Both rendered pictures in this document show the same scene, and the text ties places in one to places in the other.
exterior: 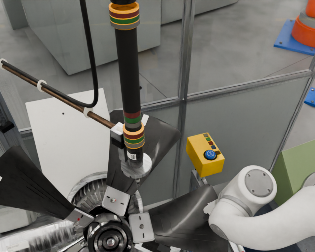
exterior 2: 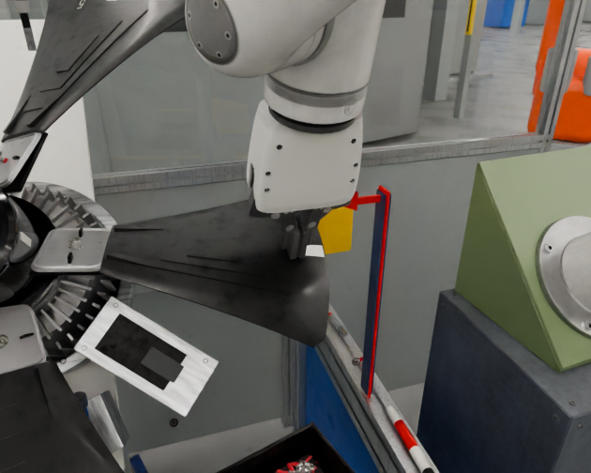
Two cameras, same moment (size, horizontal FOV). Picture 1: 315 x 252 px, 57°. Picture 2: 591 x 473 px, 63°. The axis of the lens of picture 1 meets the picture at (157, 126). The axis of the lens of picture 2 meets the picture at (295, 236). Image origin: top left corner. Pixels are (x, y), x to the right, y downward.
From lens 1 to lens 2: 0.60 m
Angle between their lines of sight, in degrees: 17
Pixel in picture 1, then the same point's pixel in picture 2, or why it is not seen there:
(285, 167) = (491, 197)
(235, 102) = (396, 184)
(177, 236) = (171, 267)
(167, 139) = (161, 12)
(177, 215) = (189, 234)
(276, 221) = not seen: outside the picture
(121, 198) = (19, 149)
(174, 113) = not seen: hidden behind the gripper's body
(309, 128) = not seen: hidden behind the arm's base
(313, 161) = (559, 195)
